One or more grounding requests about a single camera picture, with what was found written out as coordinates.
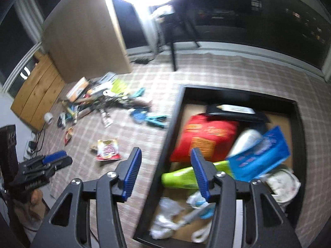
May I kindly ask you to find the red white creamer packet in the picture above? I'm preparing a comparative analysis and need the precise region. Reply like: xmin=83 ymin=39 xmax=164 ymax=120
xmin=96 ymin=139 xmax=122 ymax=161

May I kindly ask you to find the black box container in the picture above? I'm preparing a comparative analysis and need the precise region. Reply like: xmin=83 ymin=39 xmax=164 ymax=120
xmin=133 ymin=84 xmax=303 ymax=248

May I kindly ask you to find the red printed bag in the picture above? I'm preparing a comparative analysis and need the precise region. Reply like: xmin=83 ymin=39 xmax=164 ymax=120
xmin=169 ymin=114 xmax=240 ymax=163

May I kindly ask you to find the white labelled box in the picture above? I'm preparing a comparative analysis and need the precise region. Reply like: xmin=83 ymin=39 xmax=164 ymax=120
xmin=100 ymin=72 xmax=117 ymax=86

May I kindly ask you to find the white bottle with blue cap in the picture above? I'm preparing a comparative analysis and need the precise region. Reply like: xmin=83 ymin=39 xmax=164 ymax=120
xmin=228 ymin=129 xmax=264 ymax=158

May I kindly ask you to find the black floor cable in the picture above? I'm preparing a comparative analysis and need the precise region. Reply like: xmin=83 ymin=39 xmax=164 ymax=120
xmin=36 ymin=129 xmax=46 ymax=151

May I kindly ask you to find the white cord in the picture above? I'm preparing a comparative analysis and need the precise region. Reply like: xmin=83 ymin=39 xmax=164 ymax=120
xmin=191 ymin=222 xmax=213 ymax=243

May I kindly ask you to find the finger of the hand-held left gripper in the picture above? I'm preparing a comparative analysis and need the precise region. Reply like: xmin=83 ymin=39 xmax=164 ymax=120
xmin=28 ymin=156 xmax=73 ymax=171
xmin=23 ymin=150 xmax=67 ymax=169

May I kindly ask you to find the small red snack packet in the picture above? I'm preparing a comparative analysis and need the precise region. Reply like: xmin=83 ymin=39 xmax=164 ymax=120
xmin=65 ymin=126 xmax=74 ymax=145

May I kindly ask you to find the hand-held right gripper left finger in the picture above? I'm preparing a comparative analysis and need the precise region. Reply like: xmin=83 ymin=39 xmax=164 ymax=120
xmin=31 ymin=147 xmax=142 ymax=248

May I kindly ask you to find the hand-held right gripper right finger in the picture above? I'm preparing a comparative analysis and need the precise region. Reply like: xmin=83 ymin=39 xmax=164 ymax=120
xmin=191 ymin=148 xmax=302 ymax=248

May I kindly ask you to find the person's left forearm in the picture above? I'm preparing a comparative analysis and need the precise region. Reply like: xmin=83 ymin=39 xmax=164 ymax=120
xmin=13 ymin=202 xmax=51 ymax=231

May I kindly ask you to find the blue plastic tool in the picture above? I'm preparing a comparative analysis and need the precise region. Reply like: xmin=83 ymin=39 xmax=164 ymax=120
xmin=129 ymin=108 xmax=171 ymax=130

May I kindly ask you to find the pine wooden board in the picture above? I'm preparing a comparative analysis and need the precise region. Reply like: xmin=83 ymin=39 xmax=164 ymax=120
xmin=10 ymin=54 xmax=65 ymax=132

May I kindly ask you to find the green tube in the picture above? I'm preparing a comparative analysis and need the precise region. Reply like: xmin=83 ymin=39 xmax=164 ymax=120
xmin=161 ymin=160 xmax=230 ymax=189

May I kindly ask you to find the yellow green packet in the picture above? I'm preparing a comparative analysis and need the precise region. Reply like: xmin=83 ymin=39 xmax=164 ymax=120
xmin=111 ymin=79 xmax=128 ymax=95

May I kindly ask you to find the white framed window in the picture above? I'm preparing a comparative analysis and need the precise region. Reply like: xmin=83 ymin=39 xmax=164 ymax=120
xmin=0 ymin=0 xmax=44 ymax=93

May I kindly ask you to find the grey cosmetic tube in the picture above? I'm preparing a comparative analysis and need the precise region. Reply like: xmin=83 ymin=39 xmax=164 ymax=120
xmin=100 ymin=108 xmax=112 ymax=128

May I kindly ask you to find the black pouch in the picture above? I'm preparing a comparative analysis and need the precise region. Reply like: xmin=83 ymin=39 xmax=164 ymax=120
xmin=205 ymin=104 xmax=269 ymax=123

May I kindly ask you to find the glass sliding door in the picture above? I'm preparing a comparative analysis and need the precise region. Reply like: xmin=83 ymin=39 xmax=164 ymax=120
xmin=111 ymin=0 xmax=331 ymax=75

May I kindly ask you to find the light wooden cabinet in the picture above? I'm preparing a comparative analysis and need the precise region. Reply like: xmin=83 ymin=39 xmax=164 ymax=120
xmin=43 ymin=0 xmax=132 ymax=83

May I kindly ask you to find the orange white tissue pack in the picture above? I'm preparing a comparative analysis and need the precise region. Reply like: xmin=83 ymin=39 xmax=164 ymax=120
xmin=66 ymin=77 xmax=90 ymax=101

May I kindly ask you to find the white blue plastic bag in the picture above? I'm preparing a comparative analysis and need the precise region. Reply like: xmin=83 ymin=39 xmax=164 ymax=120
xmin=186 ymin=191 xmax=216 ymax=219

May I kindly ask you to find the blue printed packet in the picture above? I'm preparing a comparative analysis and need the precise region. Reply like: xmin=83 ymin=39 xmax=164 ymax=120
xmin=226 ymin=126 xmax=291 ymax=182

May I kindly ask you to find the black light stand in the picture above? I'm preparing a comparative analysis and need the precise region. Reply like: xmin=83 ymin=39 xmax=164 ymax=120
xmin=155 ymin=5 xmax=199 ymax=71

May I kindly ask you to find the person's left hand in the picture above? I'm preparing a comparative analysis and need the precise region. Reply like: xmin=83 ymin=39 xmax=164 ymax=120
xmin=29 ymin=188 xmax=44 ymax=207

